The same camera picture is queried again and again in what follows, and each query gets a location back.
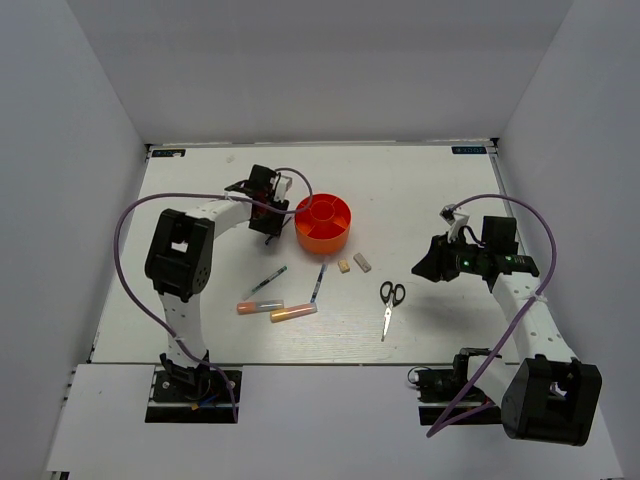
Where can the black handled scissors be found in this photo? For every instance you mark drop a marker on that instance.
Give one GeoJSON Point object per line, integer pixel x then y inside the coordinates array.
{"type": "Point", "coordinates": [391, 295]}

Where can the right corner table label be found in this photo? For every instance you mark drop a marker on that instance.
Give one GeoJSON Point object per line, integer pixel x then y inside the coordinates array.
{"type": "Point", "coordinates": [468, 150]}

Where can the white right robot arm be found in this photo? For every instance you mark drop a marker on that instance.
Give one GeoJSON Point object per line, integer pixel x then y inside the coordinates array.
{"type": "Point", "coordinates": [550, 396]}

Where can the left corner table label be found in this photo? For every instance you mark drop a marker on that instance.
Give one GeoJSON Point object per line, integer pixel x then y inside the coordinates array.
{"type": "Point", "coordinates": [168, 153]}

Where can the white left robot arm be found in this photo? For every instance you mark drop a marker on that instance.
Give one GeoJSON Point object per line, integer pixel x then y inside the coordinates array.
{"type": "Point", "coordinates": [179, 261]}

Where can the orange round compartment container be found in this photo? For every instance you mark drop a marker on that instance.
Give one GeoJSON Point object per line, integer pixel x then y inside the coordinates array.
{"type": "Point", "coordinates": [323, 228]}

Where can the blue clear pen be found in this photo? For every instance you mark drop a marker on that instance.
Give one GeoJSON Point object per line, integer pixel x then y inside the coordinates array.
{"type": "Point", "coordinates": [318, 283]}

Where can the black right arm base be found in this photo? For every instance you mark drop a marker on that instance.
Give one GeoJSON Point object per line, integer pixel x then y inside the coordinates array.
{"type": "Point", "coordinates": [436, 387]}

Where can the corner table label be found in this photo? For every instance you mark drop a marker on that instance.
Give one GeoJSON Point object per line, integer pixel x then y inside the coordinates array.
{"type": "Point", "coordinates": [468, 150]}
{"type": "Point", "coordinates": [168, 153]}

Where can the grey white eraser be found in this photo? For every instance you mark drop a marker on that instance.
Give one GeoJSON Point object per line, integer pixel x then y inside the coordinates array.
{"type": "Point", "coordinates": [360, 260]}

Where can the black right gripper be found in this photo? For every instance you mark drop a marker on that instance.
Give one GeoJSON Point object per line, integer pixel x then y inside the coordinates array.
{"type": "Point", "coordinates": [437, 260]}

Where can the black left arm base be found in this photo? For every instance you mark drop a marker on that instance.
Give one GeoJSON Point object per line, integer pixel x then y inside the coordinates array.
{"type": "Point", "coordinates": [193, 395]}

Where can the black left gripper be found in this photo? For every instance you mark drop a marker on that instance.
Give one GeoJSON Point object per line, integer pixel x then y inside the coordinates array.
{"type": "Point", "coordinates": [274, 227]}

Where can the green pen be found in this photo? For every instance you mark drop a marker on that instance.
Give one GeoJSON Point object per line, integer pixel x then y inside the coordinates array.
{"type": "Point", "coordinates": [267, 280]}

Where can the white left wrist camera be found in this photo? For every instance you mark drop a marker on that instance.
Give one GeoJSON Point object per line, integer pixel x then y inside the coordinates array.
{"type": "Point", "coordinates": [281, 187]}

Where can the beige eraser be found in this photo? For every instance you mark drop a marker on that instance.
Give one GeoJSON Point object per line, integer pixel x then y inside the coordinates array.
{"type": "Point", "coordinates": [343, 266]}

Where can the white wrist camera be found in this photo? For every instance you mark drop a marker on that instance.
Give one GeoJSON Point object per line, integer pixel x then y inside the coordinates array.
{"type": "Point", "coordinates": [281, 187]}
{"type": "Point", "coordinates": [456, 218]}

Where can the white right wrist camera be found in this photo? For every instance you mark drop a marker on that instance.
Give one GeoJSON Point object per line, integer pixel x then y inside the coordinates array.
{"type": "Point", "coordinates": [456, 218]}

